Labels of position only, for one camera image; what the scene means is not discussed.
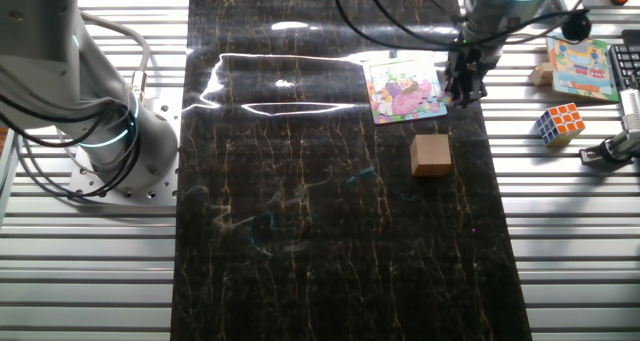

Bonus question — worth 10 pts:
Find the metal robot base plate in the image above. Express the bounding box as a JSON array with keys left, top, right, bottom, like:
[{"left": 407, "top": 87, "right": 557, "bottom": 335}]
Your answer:
[{"left": 67, "top": 85, "right": 184, "bottom": 207}]

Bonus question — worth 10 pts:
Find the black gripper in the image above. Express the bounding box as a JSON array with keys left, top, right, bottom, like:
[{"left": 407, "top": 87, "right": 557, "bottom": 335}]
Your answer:
[{"left": 446, "top": 40, "right": 490, "bottom": 108}]

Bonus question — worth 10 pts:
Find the butterfly girl puzzle board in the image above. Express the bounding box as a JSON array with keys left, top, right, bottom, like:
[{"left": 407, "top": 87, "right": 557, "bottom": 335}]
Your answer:
[{"left": 362, "top": 58, "right": 450, "bottom": 126}]

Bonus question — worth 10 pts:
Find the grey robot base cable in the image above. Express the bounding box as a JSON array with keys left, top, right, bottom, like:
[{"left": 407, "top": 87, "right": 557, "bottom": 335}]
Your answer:
[{"left": 79, "top": 11, "right": 152, "bottom": 102}]

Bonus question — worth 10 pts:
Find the rubiks cube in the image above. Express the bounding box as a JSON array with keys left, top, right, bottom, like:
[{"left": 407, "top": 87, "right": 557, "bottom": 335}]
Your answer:
[{"left": 535, "top": 102, "right": 587, "bottom": 148}]

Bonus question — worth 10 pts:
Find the large wooden cube block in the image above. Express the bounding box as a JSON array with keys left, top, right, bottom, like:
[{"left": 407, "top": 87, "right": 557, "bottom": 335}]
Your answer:
[{"left": 409, "top": 133, "right": 453, "bottom": 178}]

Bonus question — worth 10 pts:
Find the black marble mat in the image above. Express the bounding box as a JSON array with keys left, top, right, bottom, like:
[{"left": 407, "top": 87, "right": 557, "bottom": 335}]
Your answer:
[{"left": 169, "top": 0, "right": 534, "bottom": 341}]

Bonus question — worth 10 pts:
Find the black clamp tool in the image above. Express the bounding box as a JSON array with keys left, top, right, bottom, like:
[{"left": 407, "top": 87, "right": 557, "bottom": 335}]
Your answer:
[{"left": 579, "top": 129, "right": 640, "bottom": 165}]

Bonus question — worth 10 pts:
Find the silver ribbed camera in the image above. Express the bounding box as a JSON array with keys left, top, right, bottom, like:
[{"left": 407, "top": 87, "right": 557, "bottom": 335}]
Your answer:
[{"left": 618, "top": 88, "right": 640, "bottom": 132}]

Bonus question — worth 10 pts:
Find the small wooden block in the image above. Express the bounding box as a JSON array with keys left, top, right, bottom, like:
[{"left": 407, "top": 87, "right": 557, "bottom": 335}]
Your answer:
[{"left": 529, "top": 61, "right": 555, "bottom": 87}]

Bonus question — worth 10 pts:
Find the colourful picture book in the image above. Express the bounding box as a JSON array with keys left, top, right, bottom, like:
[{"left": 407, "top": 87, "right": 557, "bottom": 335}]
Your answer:
[{"left": 545, "top": 33, "right": 620, "bottom": 104}]

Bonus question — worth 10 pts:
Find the black keyboard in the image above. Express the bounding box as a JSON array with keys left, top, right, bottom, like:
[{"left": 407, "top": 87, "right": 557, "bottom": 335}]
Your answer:
[{"left": 607, "top": 29, "right": 640, "bottom": 92}]

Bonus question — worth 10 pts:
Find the black base cable bundle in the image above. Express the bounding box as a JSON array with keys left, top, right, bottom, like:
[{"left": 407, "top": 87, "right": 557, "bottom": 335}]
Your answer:
[{"left": 0, "top": 93, "right": 141, "bottom": 202}]

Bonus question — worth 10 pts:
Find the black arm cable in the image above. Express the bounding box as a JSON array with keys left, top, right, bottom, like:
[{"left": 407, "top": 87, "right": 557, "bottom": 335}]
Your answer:
[{"left": 332, "top": 0, "right": 584, "bottom": 52}]

